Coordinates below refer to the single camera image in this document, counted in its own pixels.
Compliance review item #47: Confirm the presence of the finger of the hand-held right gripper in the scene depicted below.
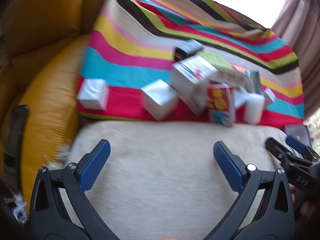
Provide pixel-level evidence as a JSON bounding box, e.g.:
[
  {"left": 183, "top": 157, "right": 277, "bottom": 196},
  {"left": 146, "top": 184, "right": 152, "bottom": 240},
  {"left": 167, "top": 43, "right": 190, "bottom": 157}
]
[
  {"left": 286, "top": 135, "right": 320, "bottom": 162},
  {"left": 265, "top": 137, "right": 297, "bottom": 165}
]

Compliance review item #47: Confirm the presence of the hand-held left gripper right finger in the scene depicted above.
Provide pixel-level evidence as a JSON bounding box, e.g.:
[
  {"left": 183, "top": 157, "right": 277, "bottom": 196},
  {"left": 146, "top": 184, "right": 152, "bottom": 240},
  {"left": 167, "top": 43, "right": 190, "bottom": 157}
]
[{"left": 202, "top": 141, "right": 295, "bottom": 240}]

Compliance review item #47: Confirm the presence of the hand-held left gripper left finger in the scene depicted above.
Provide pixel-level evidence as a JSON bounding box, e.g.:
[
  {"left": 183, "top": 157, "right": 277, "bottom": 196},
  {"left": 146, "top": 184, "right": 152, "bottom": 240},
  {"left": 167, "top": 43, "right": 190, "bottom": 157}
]
[{"left": 29, "top": 139, "right": 118, "bottom": 240}]

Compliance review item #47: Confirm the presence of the white box with purple rim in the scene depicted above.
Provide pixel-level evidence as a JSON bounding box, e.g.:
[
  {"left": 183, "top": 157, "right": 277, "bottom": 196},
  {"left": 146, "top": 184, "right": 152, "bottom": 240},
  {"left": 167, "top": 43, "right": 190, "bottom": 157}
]
[{"left": 283, "top": 123, "right": 311, "bottom": 144}]

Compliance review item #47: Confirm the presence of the tall plain white box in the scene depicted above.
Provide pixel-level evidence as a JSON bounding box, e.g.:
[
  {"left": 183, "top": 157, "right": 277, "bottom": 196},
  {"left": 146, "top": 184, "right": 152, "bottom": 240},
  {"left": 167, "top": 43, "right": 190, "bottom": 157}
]
[{"left": 243, "top": 92, "right": 266, "bottom": 125}]

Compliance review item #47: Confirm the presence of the small white box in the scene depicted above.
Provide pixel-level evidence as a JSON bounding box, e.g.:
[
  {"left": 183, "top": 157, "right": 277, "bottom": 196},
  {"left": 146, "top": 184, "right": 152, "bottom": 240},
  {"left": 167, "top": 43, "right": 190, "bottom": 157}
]
[{"left": 262, "top": 87, "right": 276, "bottom": 106}]

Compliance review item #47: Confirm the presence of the red patterned box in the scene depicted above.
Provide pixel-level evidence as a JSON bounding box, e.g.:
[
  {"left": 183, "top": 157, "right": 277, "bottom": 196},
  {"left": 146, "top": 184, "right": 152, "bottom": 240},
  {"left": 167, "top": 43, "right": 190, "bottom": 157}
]
[{"left": 206, "top": 83, "right": 236, "bottom": 127}]

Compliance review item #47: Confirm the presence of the teal box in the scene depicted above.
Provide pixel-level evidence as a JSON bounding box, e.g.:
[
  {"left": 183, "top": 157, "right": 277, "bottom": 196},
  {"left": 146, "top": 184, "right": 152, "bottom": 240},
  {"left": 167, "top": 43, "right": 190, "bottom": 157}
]
[{"left": 249, "top": 68, "right": 261, "bottom": 94}]

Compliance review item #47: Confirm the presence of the orange white box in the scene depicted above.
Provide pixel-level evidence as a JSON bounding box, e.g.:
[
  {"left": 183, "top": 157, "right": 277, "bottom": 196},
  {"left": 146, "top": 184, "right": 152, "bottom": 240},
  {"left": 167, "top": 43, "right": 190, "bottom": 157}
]
[{"left": 212, "top": 68, "right": 247, "bottom": 87}]

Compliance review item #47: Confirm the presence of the rainbow striped sponge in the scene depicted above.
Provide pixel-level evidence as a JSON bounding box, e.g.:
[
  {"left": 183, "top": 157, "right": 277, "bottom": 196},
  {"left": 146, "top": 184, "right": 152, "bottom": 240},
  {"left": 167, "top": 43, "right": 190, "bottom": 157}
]
[{"left": 232, "top": 64, "right": 251, "bottom": 77}]

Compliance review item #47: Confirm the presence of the silver white cardboard box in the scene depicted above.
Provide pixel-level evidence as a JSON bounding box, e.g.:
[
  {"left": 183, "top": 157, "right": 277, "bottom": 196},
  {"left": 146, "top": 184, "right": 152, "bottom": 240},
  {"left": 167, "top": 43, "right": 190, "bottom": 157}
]
[{"left": 141, "top": 78, "right": 178, "bottom": 121}]

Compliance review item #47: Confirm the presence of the large white printed box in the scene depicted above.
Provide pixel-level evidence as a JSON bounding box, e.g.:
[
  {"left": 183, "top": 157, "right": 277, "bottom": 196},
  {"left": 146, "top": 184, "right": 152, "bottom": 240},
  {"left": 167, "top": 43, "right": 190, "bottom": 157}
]
[{"left": 171, "top": 54, "right": 218, "bottom": 117}]

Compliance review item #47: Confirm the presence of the green round sponge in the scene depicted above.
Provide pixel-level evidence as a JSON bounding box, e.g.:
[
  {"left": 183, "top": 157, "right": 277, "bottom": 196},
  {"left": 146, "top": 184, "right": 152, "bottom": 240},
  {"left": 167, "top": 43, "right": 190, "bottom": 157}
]
[{"left": 197, "top": 51, "right": 230, "bottom": 70}]

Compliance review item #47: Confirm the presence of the black box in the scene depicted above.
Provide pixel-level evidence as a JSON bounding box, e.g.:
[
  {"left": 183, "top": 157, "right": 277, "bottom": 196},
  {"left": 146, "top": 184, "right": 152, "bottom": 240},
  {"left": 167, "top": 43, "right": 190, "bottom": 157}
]
[{"left": 174, "top": 39, "right": 205, "bottom": 62}]

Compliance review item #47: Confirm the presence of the person's right hand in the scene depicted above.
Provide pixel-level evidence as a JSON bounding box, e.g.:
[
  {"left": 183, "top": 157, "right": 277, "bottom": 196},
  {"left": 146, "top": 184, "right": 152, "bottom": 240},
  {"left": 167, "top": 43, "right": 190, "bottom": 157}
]
[{"left": 289, "top": 184, "right": 317, "bottom": 217}]

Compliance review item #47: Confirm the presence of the beige tassel fringe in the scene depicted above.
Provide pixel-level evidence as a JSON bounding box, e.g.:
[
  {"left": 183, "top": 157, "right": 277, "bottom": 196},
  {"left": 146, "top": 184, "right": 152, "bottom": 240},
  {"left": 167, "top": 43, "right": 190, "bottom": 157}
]
[{"left": 42, "top": 139, "right": 73, "bottom": 172}]

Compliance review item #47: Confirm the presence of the dark flat device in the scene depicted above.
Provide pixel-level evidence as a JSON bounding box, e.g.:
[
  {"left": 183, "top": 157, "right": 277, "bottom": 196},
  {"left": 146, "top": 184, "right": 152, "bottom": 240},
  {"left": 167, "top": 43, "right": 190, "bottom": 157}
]
[{"left": 4, "top": 104, "right": 30, "bottom": 194}]

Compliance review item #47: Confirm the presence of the striped colourful blanket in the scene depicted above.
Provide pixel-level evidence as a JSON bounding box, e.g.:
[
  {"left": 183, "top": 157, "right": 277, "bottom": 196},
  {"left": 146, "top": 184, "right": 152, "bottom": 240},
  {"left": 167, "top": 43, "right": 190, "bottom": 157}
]
[{"left": 76, "top": 0, "right": 306, "bottom": 126}]

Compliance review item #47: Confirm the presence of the taupe embroidered curtain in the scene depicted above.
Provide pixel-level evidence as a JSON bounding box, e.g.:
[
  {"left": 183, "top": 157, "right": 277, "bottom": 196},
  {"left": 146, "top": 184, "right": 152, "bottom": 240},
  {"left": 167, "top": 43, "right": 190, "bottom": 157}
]
[{"left": 271, "top": 0, "right": 320, "bottom": 122}]

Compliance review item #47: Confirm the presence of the yellow leather armchair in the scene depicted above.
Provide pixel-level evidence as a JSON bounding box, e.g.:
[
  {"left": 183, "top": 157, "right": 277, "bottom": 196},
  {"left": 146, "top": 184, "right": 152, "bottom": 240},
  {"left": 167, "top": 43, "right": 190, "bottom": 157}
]
[{"left": 0, "top": 0, "right": 114, "bottom": 230}]

